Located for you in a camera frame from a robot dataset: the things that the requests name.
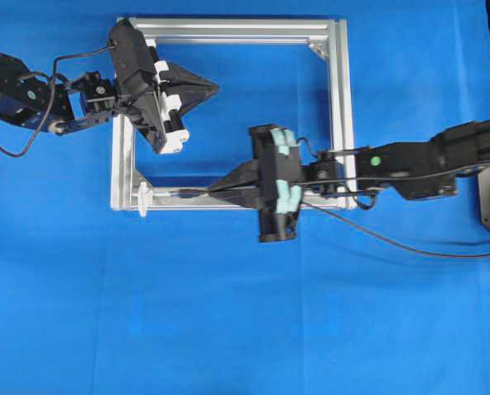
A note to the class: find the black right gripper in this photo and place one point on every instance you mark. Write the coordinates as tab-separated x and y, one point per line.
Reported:
278	173

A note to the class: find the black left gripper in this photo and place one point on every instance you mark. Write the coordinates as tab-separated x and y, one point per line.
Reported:
153	114

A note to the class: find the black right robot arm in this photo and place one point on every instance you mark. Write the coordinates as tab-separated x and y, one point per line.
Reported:
416	170

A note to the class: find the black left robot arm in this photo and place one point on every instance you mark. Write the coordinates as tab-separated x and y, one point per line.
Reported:
54	103

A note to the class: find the translucent white zip-tie loop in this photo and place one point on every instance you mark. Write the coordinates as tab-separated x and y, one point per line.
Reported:
145	198

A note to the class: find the square aluminium extrusion frame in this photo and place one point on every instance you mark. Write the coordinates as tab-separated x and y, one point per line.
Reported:
328	38

